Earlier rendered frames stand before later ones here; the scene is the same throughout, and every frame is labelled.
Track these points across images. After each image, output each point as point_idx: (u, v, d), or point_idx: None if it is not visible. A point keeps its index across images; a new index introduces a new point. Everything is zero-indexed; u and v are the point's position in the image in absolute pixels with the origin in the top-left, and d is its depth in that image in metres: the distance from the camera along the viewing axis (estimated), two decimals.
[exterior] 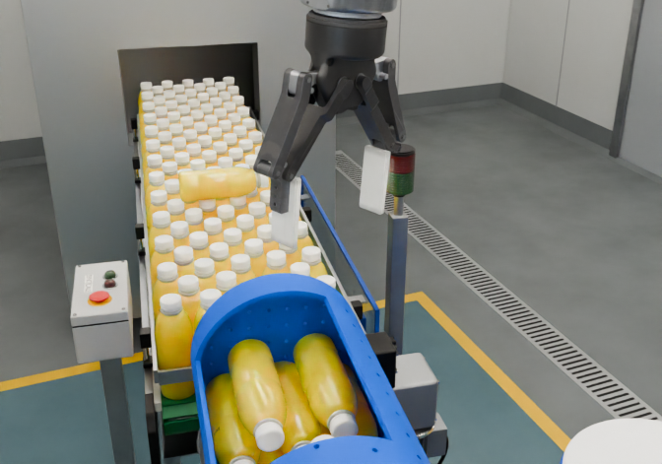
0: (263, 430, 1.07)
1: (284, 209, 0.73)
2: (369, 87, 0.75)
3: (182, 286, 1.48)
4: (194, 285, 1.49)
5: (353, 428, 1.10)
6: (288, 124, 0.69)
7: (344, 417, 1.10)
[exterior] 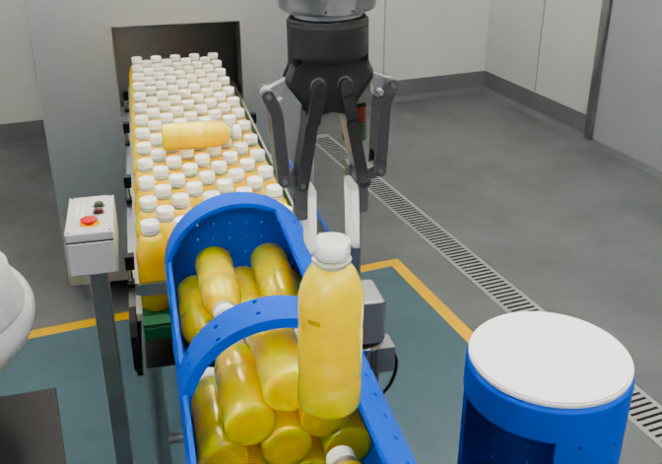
0: (220, 307, 1.32)
1: (359, 203, 0.81)
2: None
3: (160, 213, 1.73)
4: (169, 212, 1.73)
5: None
6: None
7: None
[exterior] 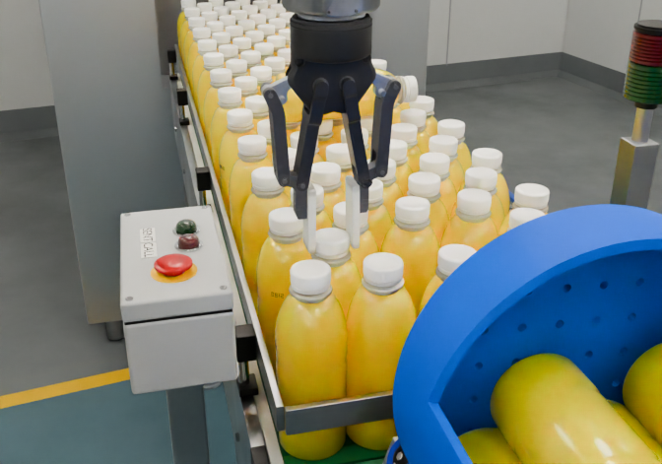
0: None
1: (360, 203, 0.81)
2: None
3: (323, 246, 0.79)
4: (344, 244, 0.80)
5: None
6: None
7: None
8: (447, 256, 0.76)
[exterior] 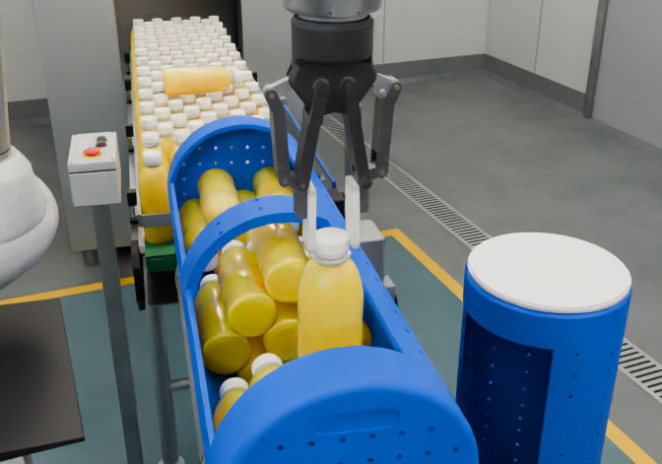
0: None
1: (360, 203, 0.81)
2: None
3: (323, 246, 0.79)
4: (344, 244, 0.80)
5: (296, 223, 1.36)
6: None
7: None
8: (214, 149, 1.72)
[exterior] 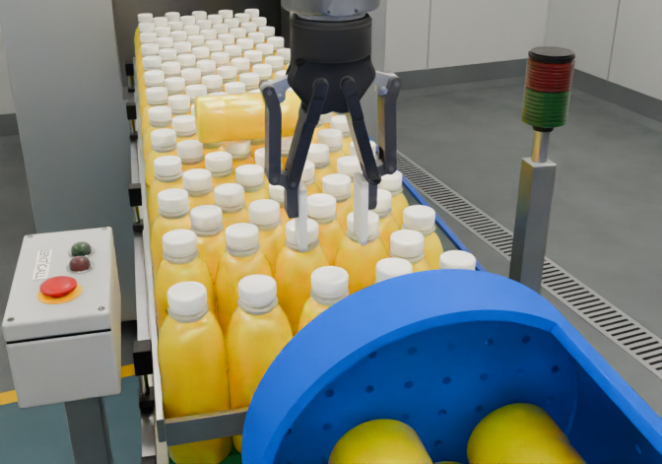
0: None
1: (367, 200, 0.81)
2: None
3: None
4: None
5: None
6: None
7: None
8: (318, 278, 0.81)
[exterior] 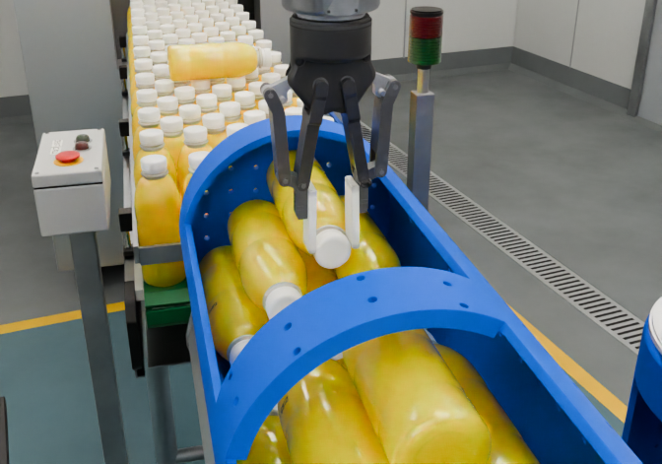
0: (277, 294, 0.78)
1: (359, 203, 0.81)
2: None
3: None
4: None
5: None
6: None
7: None
8: (320, 259, 0.80)
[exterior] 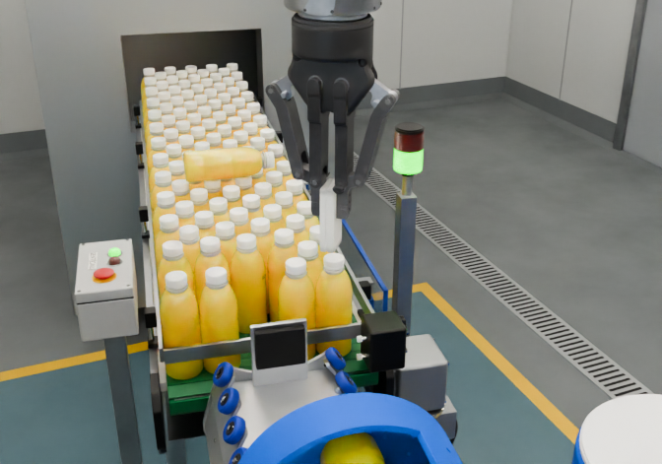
0: None
1: (346, 210, 0.80)
2: None
3: None
4: None
5: None
6: (380, 136, 0.76)
7: None
8: None
